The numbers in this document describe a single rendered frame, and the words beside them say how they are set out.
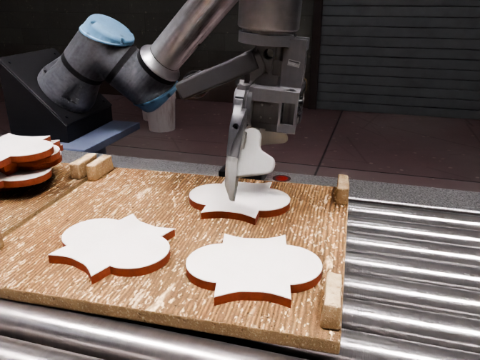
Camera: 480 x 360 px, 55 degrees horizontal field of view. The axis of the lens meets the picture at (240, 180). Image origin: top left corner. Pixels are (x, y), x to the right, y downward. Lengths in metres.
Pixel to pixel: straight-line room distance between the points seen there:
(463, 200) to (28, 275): 0.62
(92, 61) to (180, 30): 0.23
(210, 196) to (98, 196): 0.17
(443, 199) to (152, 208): 0.45
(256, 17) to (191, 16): 0.55
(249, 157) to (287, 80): 0.10
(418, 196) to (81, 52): 0.82
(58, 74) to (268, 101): 0.76
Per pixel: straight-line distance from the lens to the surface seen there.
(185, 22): 1.11
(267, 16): 0.55
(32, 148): 0.74
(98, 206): 0.68
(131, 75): 1.18
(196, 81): 0.60
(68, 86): 1.23
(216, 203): 0.63
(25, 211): 0.70
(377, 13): 5.20
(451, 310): 0.54
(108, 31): 1.17
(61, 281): 0.52
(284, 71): 0.58
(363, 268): 0.58
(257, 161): 0.57
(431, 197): 0.79
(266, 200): 0.64
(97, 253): 0.54
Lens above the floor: 1.21
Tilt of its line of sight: 22 degrees down
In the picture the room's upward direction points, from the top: straight up
